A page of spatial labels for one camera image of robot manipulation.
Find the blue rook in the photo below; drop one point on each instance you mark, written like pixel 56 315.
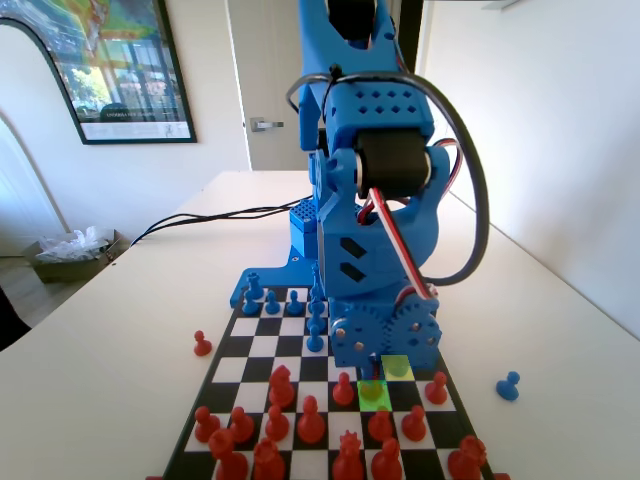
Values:
pixel 255 287

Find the dark framed wall poster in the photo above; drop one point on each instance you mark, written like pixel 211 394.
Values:
pixel 125 75

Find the black and white chessboard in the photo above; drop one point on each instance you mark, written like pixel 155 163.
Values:
pixel 265 345

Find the red rook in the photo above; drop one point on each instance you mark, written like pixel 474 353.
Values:
pixel 467 460
pixel 227 457

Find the red pawn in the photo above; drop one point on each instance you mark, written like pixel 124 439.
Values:
pixel 202 346
pixel 380 427
pixel 276 426
pixel 414 426
pixel 206 427
pixel 343 392
pixel 436 391
pixel 241 427

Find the red queen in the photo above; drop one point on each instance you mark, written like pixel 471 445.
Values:
pixel 348 462

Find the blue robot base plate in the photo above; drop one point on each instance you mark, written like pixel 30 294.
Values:
pixel 280 272

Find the brown cardboard box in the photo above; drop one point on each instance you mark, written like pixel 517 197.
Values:
pixel 60 272

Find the blue pawn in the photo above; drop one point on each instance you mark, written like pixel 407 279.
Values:
pixel 314 345
pixel 315 326
pixel 294 305
pixel 508 389
pixel 249 306
pixel 270 304
pixel 315 306

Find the blue king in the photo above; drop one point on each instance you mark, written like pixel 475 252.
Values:
pixel 315 282

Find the clear crumpled plastic bag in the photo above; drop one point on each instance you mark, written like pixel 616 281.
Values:
pixel 75 245

